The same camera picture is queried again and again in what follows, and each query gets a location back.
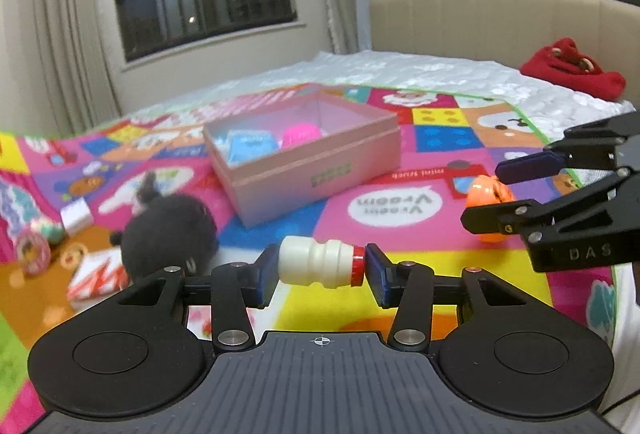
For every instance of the small white box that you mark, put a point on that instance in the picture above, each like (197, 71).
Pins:
(76, 214)

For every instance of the white quilted bed cover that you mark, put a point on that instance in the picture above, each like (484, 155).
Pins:
(400, 69)

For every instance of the pink cardboard box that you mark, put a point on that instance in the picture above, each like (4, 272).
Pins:
(300, 174)

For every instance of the red cloth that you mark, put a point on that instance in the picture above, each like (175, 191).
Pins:
(570, 74)

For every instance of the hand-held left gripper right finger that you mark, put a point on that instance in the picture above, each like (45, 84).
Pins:
(379, 276)

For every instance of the black plush toy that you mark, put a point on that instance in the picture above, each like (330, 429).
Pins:
(165, 229)

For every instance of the red and white packet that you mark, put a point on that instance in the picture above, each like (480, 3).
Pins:
(95, 276)

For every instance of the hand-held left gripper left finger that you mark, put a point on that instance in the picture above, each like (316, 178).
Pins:
(267, 276)

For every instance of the white bottle with red cap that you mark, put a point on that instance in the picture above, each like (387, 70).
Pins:
(310, 261)

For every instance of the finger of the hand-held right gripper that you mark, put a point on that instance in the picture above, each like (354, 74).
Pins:
(530, 164)
(495, 219)

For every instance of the orange plastic toy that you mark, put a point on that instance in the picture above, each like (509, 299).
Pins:
(485, 191)

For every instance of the colourful printed play mat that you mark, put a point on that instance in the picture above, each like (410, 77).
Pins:
(435, 259)

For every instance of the pink toy net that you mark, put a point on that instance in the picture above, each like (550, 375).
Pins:
(300, 137)

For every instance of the pink round toy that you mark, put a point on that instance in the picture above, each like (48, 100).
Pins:
(32, 253)

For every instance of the blue and white tissue packet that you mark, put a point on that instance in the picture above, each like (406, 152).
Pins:
(250, 147)

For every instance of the beige padded headboard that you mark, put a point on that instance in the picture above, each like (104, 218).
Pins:
(450, 24)

